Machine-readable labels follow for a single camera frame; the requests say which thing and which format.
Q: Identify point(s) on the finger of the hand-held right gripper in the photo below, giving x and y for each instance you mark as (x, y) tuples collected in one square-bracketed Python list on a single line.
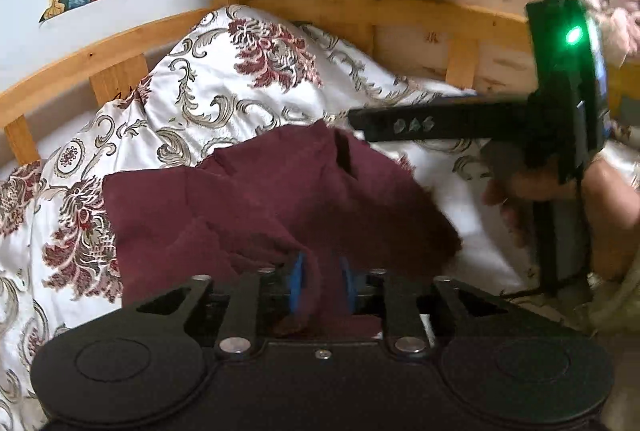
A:
[(440, 121)]

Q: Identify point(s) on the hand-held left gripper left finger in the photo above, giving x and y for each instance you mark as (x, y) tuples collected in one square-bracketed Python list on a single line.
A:
[(298, 282)]

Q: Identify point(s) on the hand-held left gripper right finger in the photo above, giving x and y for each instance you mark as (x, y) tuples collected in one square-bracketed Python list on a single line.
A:
[(348, 283)]

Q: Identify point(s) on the maroon long-sleeve top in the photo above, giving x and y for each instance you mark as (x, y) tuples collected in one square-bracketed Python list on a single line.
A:
[(250, 191)]

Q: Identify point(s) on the person's right forearm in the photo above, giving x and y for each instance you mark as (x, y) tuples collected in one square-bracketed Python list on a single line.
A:
[(612, 221)]

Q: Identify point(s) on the person's right hand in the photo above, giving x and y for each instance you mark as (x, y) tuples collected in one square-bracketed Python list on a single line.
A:
[(515, 196)]

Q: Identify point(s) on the pink plush toy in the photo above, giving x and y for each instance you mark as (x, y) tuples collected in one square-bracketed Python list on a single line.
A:
[(615, 21)]

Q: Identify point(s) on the beige cloth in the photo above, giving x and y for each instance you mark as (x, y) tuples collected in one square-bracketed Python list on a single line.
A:
[(617, 306)]

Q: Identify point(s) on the white floral patterned blanket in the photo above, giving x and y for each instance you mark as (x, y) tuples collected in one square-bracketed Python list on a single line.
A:
[(225, 76)]

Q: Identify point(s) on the wooden bed frame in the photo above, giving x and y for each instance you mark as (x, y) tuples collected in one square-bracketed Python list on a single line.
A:
[(75, 61)]

